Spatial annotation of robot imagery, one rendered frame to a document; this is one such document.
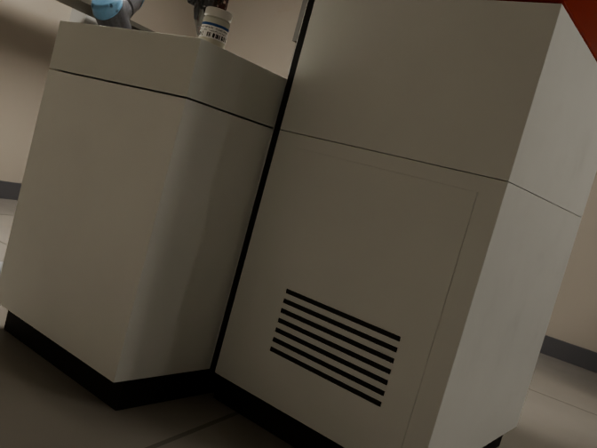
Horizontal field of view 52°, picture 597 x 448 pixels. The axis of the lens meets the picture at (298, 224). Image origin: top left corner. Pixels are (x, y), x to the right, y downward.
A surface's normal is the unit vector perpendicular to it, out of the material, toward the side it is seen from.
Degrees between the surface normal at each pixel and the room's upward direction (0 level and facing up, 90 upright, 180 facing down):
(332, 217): 90
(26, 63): 90
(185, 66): 90
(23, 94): 90
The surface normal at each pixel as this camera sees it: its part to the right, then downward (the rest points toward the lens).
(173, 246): 0.77, 0.26
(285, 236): -0.58, -0.09
